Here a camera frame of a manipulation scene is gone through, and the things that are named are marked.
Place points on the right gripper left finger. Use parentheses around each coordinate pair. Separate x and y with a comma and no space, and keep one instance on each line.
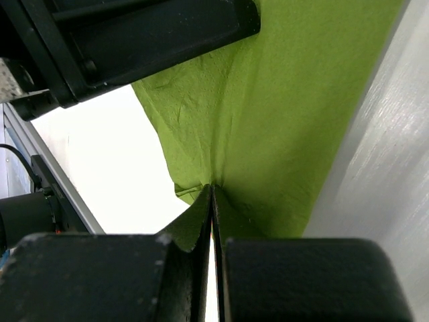
(82,277)

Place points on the green paper napkin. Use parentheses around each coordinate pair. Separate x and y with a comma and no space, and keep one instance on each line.
(264,117)

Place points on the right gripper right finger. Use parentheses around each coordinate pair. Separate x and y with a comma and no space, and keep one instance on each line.
(300,279)

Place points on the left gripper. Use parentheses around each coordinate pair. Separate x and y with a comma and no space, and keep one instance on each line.
(43,57)

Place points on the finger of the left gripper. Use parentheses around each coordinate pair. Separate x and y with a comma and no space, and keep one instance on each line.
(118,42)

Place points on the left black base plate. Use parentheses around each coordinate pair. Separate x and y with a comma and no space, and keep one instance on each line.
(65,215)

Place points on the aluminium front rail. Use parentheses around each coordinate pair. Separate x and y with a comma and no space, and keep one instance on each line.
(23,136)

